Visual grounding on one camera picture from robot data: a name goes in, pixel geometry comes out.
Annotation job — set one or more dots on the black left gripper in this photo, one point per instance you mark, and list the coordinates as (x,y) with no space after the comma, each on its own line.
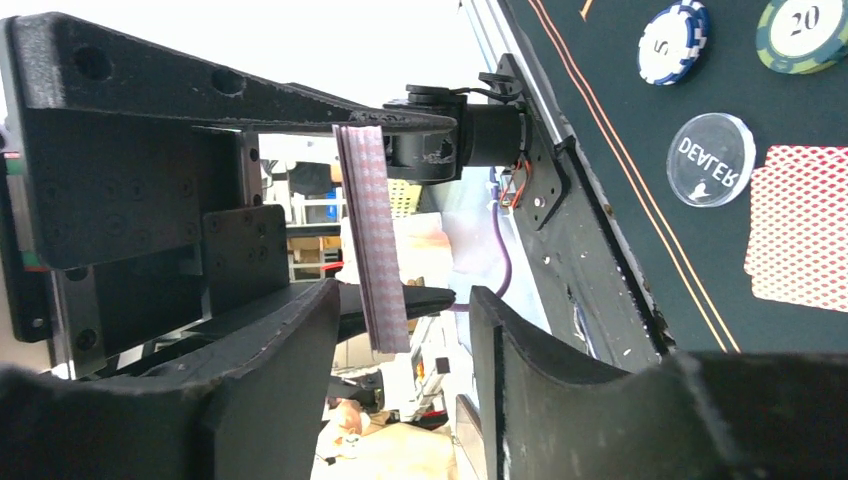
(135,204)

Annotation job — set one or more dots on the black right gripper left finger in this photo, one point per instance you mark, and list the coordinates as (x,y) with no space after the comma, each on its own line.
(248,406)

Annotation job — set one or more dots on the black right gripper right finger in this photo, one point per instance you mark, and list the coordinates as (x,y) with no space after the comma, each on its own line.
(549,411)

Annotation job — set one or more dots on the red-backed card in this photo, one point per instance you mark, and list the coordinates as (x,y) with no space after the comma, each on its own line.
(797,248)

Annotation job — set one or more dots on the white-blue poker chip stack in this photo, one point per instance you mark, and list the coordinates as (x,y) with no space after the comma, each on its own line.
(672,42)

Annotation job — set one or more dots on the green poker table mat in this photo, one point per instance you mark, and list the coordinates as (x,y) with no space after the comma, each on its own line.
(691,258)

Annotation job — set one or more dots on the clear dealer button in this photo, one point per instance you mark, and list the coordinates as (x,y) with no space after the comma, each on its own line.
(710,160)

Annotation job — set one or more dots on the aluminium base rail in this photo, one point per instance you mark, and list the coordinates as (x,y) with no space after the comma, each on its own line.
(589,294)

